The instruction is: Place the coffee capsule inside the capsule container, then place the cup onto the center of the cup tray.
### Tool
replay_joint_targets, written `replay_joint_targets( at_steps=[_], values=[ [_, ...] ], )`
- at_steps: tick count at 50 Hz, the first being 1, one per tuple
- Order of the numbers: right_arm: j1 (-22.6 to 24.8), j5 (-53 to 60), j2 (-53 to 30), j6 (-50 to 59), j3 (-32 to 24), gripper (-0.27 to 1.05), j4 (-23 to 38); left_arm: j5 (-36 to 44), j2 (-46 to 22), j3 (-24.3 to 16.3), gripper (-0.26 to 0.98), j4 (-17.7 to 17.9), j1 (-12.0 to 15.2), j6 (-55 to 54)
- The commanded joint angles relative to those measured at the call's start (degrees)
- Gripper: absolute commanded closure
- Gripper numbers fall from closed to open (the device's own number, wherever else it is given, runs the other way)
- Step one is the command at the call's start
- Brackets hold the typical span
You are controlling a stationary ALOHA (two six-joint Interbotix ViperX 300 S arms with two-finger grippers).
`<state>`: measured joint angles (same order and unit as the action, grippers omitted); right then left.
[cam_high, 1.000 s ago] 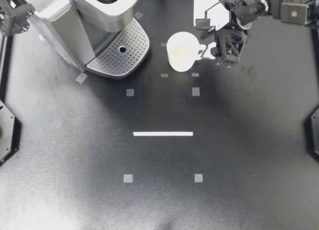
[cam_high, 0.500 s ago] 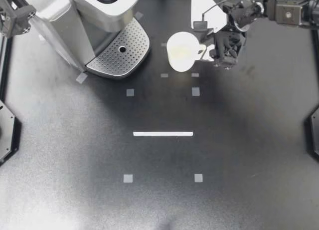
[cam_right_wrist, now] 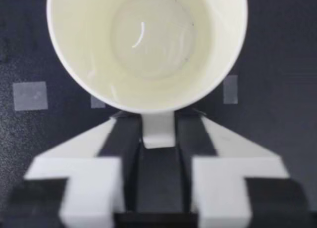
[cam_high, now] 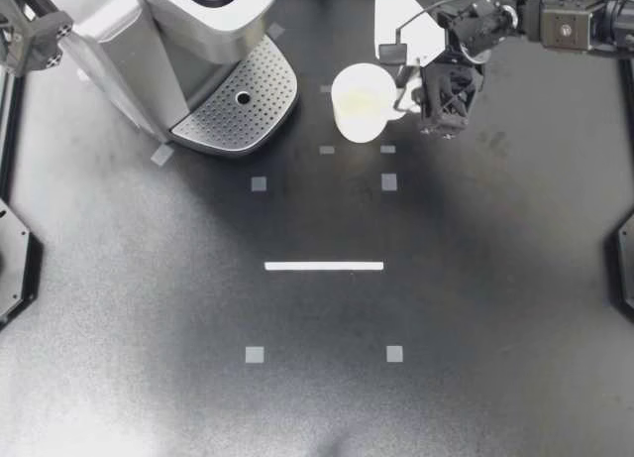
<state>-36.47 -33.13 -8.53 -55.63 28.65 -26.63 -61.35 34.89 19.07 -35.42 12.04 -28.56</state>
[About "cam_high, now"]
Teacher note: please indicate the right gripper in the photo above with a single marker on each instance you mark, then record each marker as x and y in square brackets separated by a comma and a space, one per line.
[453, 97]

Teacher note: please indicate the white ceramic mug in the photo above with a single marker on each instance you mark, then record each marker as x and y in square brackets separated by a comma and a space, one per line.
[361, 125]

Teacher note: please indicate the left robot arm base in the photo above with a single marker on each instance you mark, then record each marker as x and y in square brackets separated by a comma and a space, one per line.
[17, 268]

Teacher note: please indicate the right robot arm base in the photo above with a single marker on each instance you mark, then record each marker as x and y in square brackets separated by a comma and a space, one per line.
[624, 268]

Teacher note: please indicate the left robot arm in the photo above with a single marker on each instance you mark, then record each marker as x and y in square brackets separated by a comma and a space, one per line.
[44, 40]

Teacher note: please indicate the silver coffee machine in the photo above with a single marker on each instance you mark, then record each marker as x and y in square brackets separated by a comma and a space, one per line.
[148, 55]

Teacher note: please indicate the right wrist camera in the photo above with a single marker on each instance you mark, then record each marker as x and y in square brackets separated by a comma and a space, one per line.
[421, 35]

